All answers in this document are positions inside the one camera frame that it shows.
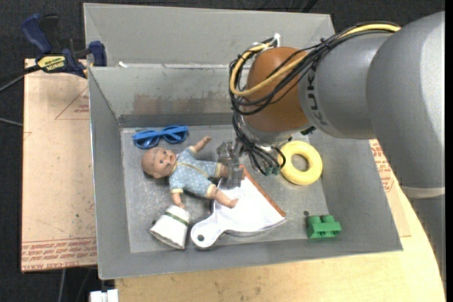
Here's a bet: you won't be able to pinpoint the yellow ring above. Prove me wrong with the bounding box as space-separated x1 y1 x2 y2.
276 140 324 186

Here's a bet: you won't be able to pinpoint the white cutting board with handle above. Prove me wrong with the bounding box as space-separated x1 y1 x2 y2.
190 210 288 250

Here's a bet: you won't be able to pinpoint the white cup with green stripe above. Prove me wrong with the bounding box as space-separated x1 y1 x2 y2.
149 204 193 251

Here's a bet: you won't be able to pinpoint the grey metal bin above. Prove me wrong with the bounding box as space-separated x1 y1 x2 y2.
83 2 404 281

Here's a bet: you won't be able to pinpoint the green toy building block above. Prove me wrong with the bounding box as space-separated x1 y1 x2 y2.
305 214 343 240

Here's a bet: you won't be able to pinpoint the white cloth with orange edge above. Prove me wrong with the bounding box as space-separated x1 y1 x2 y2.
211 164 287 234

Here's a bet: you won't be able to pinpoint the blue sunglasses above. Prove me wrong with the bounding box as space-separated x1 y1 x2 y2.
132 124 190 150

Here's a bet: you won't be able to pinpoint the baby doll in blue clothes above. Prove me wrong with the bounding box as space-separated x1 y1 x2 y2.
141 136 240 210

